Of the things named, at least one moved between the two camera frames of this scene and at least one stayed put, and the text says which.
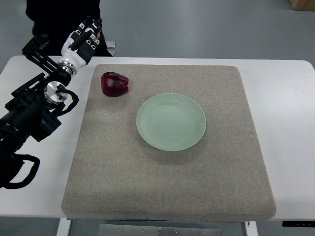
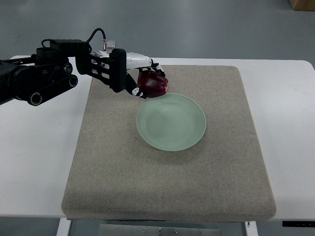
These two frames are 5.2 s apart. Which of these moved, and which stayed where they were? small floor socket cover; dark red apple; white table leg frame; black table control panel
Moved: dark red apple
Stayed: white table leg frame; black table control panel; small floor socket cover
